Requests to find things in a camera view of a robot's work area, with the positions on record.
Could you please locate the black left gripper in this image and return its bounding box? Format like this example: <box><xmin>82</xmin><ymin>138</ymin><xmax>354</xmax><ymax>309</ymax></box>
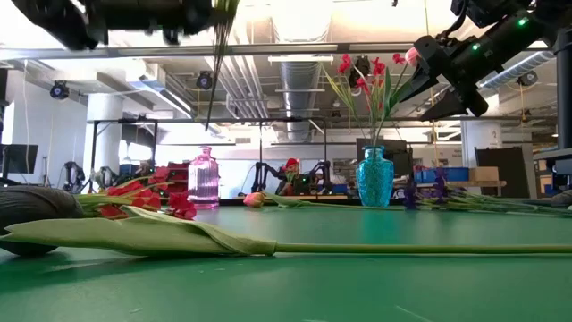
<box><xmin>82</xmin><ymin>0</ymin><xmax>215</xmax><ymax>46</ymax></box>

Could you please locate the pink glass vase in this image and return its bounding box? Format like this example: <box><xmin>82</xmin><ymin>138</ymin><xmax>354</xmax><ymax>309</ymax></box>
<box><xmin>187</xmin><ymin>146</ymin><xmax>221</xmax><ymax>210</ymax></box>

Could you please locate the blue glass vase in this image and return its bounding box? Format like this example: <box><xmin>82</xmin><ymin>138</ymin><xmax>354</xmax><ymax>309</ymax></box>
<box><xmin>356</xmin><ymin>145</ymin><xmax>395</xmax><ymax>208</ymax></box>

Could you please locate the black ceiling spotlight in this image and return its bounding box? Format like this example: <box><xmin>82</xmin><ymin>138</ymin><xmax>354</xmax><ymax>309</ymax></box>
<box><xmin>517</xmin><ymin>70</ymin><xmax>540</xmax><ymax>88</ymax></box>
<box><xmin>48</xmin><ymin>80</ymin><xmax>72</xmax><ymax>100</ymax></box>
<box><xmin>195</xmin><ymin>71</ymin><xmax>215</xmax><ymax>90</ymax></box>
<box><xmin>348</xmin><ymin>55</ymin><xmax>372</xmax><ymax>89</ymax></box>

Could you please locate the grey overhead crossbar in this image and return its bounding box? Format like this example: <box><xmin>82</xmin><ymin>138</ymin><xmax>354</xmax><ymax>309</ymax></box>
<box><xmin>0</xmin><ymin>42</ymin><xmax>551</xmax><ymax>62</ymax></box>

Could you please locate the black board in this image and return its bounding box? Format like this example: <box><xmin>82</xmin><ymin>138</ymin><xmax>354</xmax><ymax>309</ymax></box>
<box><xmin>474</xmin><ymin>146</ymin><xmax>532</xmax><ymax>199</ymax></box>

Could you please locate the wide silver ventilation duct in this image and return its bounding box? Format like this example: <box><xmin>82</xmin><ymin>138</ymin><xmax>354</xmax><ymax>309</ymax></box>
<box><xmin>279</xmin><ymin>60</ymin><xmax>324</xmax><ymax>144</ymax></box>

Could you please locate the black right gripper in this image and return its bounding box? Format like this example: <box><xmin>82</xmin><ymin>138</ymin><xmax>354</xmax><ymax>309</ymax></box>
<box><xmin>399</xmin><ymin>13</ymin><xmax>544</xmax><ymax>122</ymax></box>

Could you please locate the black background frame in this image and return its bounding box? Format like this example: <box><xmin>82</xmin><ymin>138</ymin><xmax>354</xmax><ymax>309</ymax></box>
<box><xmin>88</xmin><ymin>116</ymin><xmax>330</xmax><ymax>193</ymax></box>

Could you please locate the purple flower bunch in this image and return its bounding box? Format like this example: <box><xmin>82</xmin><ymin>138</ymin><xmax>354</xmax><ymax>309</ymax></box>
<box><xmin>401</xmin><ymin>167</ymin><xmax>572</xmax><ymax>218</ymax></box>

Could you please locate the red tool cabinet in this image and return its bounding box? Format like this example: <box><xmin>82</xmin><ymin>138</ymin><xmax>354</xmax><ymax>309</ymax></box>
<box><xmin>151</xmin><ymin>161</ymin><xmax>191</xmax><ymax>198</ymax></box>

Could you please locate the cardboard box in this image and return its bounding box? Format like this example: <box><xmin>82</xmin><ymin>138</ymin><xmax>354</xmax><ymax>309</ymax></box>
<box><xmin>468</xmin><ymin>165</ymin><xmax>501</xmax><ymax>182</ymax></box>

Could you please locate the blue storage bin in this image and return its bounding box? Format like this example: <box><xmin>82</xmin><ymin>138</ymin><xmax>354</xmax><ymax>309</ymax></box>
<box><xmin>414</xmin><ymin>166</ymin><xmax>470</xmax><ymax>183</ymax></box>

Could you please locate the pink tulip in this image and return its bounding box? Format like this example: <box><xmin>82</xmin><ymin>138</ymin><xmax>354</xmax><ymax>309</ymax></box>
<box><xmin>379</xmin><ymin>47</ymin><xmax>421</xmax><ymax>135</ymax></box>
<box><xmin>243</xmin><ymin>191</ymin><xmax>403</xmax><ymax>211</ymax></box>

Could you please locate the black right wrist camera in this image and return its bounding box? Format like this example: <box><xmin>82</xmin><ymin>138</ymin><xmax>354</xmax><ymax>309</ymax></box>
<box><xmin>450</xmin><ymin>0</ymin><xmax>535</xmax><ymax>29</ymax></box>

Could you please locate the red flower bunch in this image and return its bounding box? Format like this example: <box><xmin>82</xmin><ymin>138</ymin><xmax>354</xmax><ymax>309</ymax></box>
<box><xmin>321</xmin><ymin>53</ymin><xmax>419</xmax><ymax>148</ymax></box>
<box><xmin>73</xmin><ymin>165</ymin><xmax>198</xmax><ymax>221</ymax></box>

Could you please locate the green table mat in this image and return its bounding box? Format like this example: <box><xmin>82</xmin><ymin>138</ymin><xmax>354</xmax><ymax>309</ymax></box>
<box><xmin>0</xmin><ymin>203</ymin><xmax>572</xmax><ymax>322</ymax></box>

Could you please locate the person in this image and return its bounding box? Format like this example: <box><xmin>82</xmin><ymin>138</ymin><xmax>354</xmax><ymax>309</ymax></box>
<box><xmin>280</xmin><ymin>157</ymin><xmax>309</xmax><ymax>197</ymax></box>

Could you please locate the dark screen behind vase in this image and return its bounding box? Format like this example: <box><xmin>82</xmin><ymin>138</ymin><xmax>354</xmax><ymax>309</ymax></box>
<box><xmin>356</xmin><ymin>138</ymin><xmax>415</xmax><ymax>180</ymax></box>

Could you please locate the black table frame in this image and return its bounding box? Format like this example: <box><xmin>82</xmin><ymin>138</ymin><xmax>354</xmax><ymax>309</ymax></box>
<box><xmin>218</xmin><ymin>195</ymin><xmax>572</xmax><ymax>208</ymax></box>

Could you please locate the black pole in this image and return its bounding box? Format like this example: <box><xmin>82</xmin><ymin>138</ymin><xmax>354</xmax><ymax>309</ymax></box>
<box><xmin>555</xmin><ymin>26</ymin><xmax>572</xmax><ymax>151</ymax></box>

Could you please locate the black background monitor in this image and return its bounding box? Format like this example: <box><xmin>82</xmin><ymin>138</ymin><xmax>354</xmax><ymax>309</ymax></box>
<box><xmin>0</xmin><ymin>143</ymin><xmax>40</xmax><ymax>175</ymax></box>

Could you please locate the slim silver ventilation duct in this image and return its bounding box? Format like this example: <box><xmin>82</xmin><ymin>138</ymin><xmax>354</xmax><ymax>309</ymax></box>
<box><xmin>480</xmin><ymin>49</ymin><xmax>556</xmax><ymax>90</ymax></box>

